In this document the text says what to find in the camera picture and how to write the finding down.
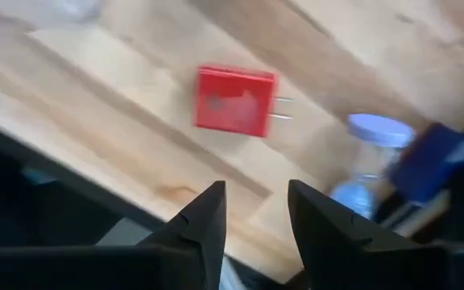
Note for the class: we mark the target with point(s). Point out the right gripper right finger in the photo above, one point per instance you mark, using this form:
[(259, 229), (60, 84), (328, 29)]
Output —
[(357, 258)]

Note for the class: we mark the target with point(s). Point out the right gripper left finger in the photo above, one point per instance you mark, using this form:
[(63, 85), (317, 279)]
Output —
[(175, 262)]

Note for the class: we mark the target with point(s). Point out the purple hourglass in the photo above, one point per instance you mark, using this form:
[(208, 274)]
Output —
[(381, 129)]

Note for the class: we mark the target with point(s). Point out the red wall charger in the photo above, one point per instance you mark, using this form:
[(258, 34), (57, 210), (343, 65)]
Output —
[(232, 100)]

